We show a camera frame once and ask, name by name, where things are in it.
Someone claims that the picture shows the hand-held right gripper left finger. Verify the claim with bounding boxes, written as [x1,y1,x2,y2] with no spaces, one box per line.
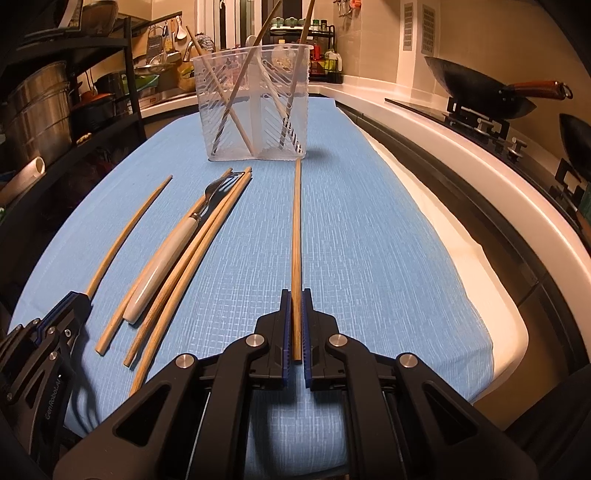
[53,288,293,480]

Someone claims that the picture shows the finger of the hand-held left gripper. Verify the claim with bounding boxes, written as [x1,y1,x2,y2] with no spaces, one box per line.
[36,292,92,357]
[6,291,78,346]

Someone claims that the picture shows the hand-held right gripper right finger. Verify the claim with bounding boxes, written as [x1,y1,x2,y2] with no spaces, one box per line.
[301,289,539,480]

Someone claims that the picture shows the fork with cream handle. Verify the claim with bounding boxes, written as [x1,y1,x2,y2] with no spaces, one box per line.
[122,172,245,326]

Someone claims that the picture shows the clear plastic utensil holder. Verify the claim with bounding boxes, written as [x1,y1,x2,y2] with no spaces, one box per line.
[191,43,310,162]

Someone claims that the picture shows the blue woven table cloth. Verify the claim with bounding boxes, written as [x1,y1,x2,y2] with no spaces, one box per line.
[9,92,497,469]

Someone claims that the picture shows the white paper roll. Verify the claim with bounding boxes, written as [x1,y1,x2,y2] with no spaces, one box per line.
[0,156,47,204]

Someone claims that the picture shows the large stainless steel stockpot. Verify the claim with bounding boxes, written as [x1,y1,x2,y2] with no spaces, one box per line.
[0,60,72,171]

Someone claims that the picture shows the dark kitchen base cabinet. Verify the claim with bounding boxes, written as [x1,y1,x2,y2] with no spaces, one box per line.
[339,99,555,324]

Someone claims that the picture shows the pot with orange lid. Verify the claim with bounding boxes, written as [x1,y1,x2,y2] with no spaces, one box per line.
[71,90,116,134]

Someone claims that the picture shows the black metal shelf rack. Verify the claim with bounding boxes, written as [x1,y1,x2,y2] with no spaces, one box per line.
[0,14,146,222]

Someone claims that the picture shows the black cooking pot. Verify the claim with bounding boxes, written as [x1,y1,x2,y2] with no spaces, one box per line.
[95,71,127,97]

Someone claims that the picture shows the steel sink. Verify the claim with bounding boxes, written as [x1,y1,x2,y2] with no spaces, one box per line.
[139,90,195,104]

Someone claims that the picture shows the black glass gas cooktop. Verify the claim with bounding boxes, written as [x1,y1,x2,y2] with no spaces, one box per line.
[384,97,591,232]

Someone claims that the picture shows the patterned wooden cutting board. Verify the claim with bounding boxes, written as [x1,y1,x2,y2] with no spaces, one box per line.
[177,58,197,92]

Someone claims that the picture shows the black burner grate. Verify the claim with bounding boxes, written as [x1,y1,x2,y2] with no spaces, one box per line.
[554,157,587,222]
[445,97,511,139]

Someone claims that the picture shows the metal box grater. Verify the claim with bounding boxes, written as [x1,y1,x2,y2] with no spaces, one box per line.
[147,25,168,61]

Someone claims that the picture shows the black spice rack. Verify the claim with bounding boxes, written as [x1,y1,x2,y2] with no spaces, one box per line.
[269,21,345,84]

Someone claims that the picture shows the white-faced microwave oven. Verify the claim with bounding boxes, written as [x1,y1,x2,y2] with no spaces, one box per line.
[55,0,85,26]

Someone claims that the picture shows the round metal bowl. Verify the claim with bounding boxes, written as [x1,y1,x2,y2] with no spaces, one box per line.
[81,0,118,24]

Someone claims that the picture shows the row of spice jars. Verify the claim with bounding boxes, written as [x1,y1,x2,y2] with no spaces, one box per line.
[272,17,331,29]

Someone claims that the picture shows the window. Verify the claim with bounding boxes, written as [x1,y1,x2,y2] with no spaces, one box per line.
[196,0,296,47]

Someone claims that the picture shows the black wok with wooden handle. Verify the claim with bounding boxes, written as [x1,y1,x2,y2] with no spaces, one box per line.
[424,55,574,120]

